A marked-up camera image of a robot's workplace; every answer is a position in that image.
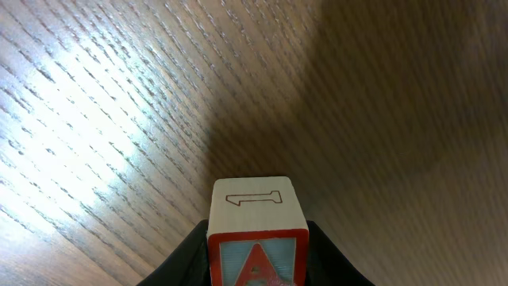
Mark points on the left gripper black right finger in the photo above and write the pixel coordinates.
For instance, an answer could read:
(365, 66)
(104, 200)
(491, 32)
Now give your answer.
(326, 265)

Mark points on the red letter A block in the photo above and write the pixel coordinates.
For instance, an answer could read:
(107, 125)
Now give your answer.
(257, 233)

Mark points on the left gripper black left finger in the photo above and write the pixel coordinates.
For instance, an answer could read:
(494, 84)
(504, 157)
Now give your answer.
(187, 265)

